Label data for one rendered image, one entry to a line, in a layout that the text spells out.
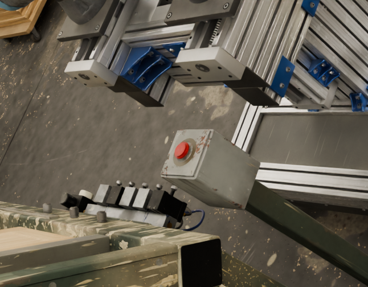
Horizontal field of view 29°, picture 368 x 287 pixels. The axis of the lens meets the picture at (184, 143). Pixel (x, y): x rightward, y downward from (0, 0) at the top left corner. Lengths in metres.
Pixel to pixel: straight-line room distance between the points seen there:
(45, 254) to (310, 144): 1.08
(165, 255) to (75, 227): 0.40
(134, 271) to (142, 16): 0.80
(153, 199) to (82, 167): 1.89
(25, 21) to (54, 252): 3.47
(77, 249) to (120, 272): 0.25
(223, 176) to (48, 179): 2.47
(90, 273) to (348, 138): 1.15
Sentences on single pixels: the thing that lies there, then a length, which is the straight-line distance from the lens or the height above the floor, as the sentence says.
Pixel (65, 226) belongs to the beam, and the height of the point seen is 0.90.
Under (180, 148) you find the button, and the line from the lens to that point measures 1.54.
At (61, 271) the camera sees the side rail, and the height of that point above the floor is 1.14.
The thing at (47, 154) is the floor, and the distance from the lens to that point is 4.08.
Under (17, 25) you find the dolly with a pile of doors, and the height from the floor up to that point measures 0.13.
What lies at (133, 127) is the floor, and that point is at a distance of 3.52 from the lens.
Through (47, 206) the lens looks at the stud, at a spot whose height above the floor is 0.87.
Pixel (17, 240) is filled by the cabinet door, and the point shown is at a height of 0.98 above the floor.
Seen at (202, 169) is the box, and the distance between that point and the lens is 1.51.
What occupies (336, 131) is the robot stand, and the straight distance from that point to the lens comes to 2.32.
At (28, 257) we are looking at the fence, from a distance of 1.57.
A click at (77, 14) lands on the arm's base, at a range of 1.98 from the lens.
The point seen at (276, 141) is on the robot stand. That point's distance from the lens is 2.46.
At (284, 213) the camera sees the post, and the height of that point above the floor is 0.60.
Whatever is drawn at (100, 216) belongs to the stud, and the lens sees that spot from 1.80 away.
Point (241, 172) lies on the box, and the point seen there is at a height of 0.81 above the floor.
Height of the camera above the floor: 1.85
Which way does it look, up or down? 36 degrees down
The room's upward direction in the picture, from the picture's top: 57 degrees counter-clockwise
